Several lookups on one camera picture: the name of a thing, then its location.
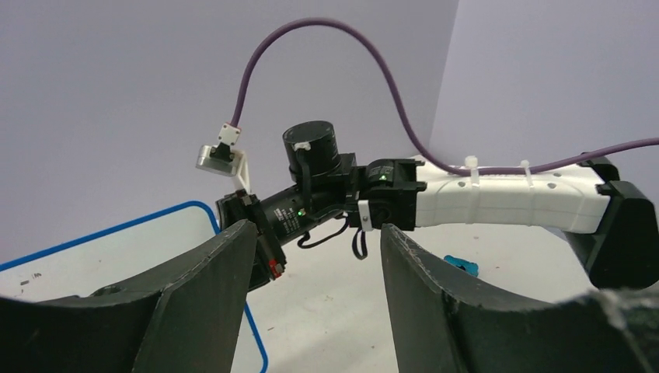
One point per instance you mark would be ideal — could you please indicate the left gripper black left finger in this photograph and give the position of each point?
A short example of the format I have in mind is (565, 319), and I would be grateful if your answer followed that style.
(181, 314)

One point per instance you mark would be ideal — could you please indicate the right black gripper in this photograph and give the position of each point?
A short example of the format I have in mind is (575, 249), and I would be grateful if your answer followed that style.
(279, 219)

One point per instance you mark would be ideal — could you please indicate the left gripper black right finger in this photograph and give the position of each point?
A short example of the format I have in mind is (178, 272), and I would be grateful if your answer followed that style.
(445, 320)

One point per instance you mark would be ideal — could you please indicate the blue and black eraser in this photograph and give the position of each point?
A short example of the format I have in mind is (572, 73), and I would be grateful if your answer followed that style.
(469, 267)

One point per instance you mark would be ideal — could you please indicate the blue framed whiteboard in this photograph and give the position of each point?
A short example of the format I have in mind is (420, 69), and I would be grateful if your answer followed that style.
(153, 237)

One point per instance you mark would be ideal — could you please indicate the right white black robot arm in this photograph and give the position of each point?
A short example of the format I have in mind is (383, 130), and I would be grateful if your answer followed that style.
(608, 222)

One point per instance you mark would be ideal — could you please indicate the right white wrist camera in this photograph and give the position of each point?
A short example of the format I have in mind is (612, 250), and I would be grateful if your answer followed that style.
(225, 160)

